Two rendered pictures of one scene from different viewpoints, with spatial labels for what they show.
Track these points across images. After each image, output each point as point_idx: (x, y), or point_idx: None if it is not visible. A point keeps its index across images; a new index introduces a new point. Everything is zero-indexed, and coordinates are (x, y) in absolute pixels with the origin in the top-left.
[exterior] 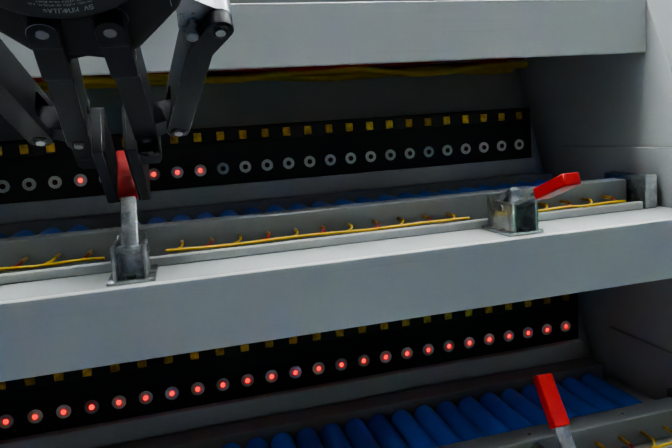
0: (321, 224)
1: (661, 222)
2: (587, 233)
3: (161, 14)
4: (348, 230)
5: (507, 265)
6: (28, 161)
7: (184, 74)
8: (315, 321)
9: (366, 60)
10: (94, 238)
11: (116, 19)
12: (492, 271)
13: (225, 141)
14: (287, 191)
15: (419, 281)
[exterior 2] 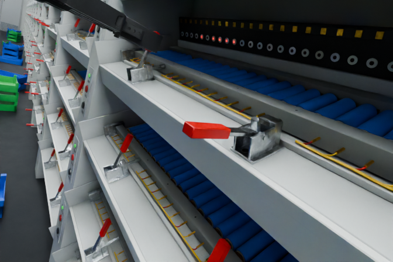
0: (207, 87)
1: None
2: (276, 193)
3: None
4: (204, 96)
5: (217, 164)
6: (192, 26)
7: (76, 10)
8: (155, 127)
9: None
10: (158, 62)
11: None
12: (209, 161)
13: (244, 28)
14: (264, 64)
15: (181, 138)
